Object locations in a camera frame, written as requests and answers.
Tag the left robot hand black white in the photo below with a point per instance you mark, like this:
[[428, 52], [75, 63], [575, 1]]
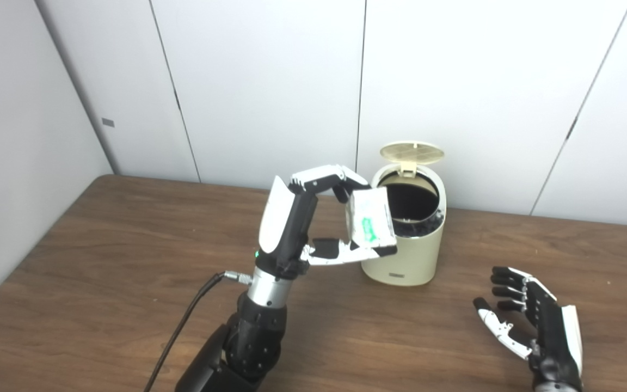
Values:
[[286, 228]]

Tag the small gray wall tag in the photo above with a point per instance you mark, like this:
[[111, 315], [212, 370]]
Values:
[[108, 122]]

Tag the green white milk carton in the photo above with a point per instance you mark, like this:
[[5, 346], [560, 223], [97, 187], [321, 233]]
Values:
[[370, 218]]

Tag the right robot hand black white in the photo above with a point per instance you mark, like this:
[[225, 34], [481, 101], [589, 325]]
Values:
[[550, 337]]

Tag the cream-colored bin body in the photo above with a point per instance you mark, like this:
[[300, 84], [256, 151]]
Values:
[[406, 261]]

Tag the cream round bin lid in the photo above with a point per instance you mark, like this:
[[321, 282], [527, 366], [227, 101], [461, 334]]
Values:
[[411, 152]]

